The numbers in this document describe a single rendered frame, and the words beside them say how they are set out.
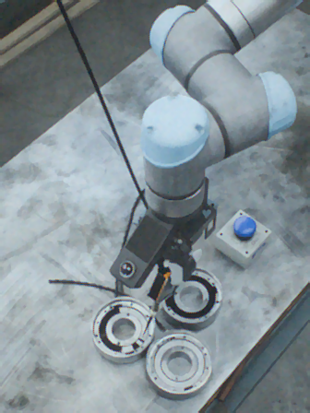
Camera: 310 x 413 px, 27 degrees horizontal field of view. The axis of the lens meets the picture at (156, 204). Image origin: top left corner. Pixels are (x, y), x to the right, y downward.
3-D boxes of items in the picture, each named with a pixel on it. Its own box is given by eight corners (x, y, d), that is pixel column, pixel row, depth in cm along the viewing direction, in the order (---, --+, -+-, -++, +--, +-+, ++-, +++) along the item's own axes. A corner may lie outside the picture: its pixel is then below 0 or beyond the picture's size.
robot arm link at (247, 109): (253, 38, 81) (176, 70, 78) (307, 95, 76) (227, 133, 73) (247, 82, 88) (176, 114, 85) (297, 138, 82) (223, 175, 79)
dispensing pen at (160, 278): (128, 336, 105) (164, 252, 97) (143, 325, 108) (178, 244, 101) (139, 344, 104) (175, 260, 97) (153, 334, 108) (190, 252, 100)
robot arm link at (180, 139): (229, 123, 71) (160, 155, 69) (222, 182, 80) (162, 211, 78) (191, 78, 75) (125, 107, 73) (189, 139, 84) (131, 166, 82)
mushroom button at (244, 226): (244, 253, 115) (247, 238, 111) (227, 240, 117) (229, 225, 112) (258, 238, 117) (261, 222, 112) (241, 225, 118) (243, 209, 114)
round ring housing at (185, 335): (221, 389, 104) (222, 381, 101) (159, 410, 103) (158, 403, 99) (198, 330, 110) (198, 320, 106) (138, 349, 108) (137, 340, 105)
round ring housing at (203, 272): (209, 269, 116) (211, 258, 113) (230, 323, 110) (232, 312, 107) (153, 285, 115) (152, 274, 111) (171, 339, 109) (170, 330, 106)
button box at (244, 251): (245, 270, 116) (248, 256, 112) (214, 247, 119) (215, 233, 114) (273, 240, 119) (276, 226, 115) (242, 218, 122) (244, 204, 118)
